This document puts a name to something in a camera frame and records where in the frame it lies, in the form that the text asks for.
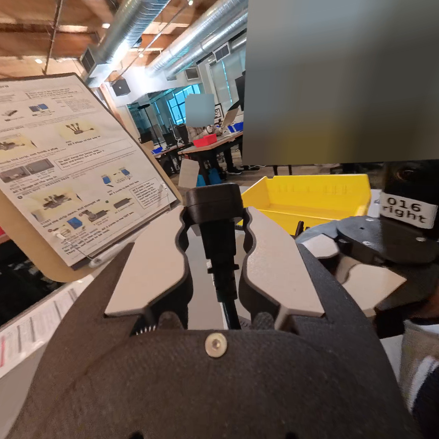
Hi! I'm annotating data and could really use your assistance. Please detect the instruction sheet on stand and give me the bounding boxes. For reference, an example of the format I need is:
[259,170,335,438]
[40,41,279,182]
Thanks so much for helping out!
[0,73,184,283]

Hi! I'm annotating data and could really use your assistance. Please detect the grey desk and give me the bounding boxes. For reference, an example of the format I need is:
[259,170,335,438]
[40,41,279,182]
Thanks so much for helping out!
[0,185,414,383]

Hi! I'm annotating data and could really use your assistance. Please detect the printed instruction sheet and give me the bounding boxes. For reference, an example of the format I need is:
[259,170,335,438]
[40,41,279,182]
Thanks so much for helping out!
[0,75,177,267]

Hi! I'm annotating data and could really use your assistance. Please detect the person's grey clothing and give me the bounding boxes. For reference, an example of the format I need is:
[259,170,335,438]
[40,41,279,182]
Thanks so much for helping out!
[399,320,439,431]

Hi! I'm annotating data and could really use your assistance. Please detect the white leaning panel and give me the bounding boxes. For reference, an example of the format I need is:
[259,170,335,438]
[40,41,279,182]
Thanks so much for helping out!
[178,159,200,190]

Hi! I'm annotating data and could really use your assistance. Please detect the printed paper sheet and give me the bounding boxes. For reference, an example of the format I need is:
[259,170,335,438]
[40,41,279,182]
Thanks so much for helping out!
[0,287,80,379]

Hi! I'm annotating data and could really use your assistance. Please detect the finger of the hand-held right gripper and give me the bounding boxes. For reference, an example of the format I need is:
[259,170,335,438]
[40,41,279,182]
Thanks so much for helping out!
[303,235,341,260]
[334,255,407,318]

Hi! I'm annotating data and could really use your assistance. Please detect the black monitor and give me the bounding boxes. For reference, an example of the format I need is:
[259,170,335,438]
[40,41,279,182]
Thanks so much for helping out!
[234,70,247,113]

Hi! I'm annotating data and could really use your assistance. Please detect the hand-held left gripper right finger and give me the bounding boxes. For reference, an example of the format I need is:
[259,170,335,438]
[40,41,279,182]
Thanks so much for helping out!
[238,206,326,330]

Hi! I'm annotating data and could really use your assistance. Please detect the wooden work table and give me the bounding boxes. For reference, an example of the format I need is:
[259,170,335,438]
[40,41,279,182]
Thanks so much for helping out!
[181,130,245,175]

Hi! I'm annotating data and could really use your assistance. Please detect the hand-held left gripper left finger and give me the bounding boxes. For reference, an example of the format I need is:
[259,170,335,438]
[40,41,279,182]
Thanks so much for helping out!
[104,205,193,317]

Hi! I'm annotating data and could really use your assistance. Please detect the blue bag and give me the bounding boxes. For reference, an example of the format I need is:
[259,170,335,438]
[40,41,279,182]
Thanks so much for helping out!
[196,167,221,188]

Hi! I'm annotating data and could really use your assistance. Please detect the yellow plastic bin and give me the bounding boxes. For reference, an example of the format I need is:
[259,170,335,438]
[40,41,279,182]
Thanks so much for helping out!
[240,174,372,237]

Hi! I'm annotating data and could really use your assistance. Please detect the silver ventilation duct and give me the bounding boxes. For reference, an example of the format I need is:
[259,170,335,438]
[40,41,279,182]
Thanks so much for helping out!
[80,0,248,88]

